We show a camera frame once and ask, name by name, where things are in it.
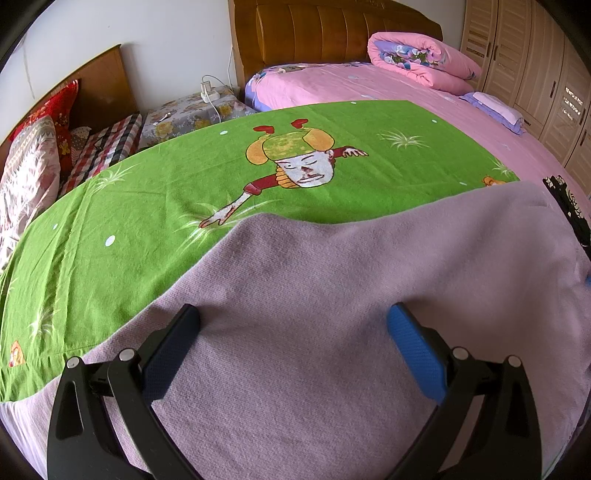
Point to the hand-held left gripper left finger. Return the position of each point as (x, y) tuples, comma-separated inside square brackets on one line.
[(173, 355)]

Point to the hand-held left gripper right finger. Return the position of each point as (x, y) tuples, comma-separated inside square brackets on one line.
[(415, 350)]

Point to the black floral cloth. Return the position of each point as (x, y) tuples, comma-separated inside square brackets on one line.
[(570, 203)]

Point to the purple folded pillow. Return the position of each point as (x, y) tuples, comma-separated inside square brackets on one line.
[(496, 113)]

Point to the green printed sheet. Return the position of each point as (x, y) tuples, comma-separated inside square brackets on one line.
[(161, 161)]

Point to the plaid checked cushion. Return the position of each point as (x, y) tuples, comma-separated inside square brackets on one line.
[(106, 143)]

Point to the light wooden wardrobe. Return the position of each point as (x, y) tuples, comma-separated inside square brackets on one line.
[(531, 60)]

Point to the small printed pillow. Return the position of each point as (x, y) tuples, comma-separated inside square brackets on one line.
[(83, 138)]

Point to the floral covered nightstand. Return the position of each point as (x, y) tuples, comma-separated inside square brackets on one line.
[(184, 115)]

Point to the pink bedsheet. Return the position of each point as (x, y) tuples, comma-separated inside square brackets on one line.
[(415, 87)]

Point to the white power strip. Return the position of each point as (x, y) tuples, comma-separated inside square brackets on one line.
[(210, 94)]

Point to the pink rolled quilt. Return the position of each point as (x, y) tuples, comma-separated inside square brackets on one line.
[(438, 60)]

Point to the red embroidered pillow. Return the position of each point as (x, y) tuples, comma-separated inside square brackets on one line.
[(51, 108)]

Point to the small plain brown headboard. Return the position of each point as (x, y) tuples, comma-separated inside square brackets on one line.
[(106, 83)]

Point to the large padded brown headboard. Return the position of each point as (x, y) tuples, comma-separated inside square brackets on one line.
[(323, 27)]

